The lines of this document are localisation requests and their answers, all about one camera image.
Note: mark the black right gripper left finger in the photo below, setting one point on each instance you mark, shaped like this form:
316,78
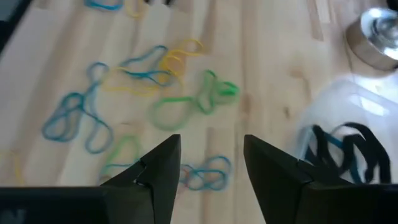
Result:
155,186

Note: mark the clear plastic bin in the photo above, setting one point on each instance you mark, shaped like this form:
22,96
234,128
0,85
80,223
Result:
357,102

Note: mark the yellow rubber band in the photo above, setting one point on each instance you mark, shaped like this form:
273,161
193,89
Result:
132,14
186,53
136,91

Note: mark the white shade silver table lamp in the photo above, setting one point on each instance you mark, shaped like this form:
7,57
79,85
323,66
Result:
367,46

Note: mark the red rubber band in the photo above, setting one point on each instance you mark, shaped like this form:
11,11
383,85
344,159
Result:
185,179

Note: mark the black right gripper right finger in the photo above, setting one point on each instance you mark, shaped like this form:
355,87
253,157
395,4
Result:
280,193

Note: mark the green rubber band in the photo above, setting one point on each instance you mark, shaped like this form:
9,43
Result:
115,152
174,99
228,91

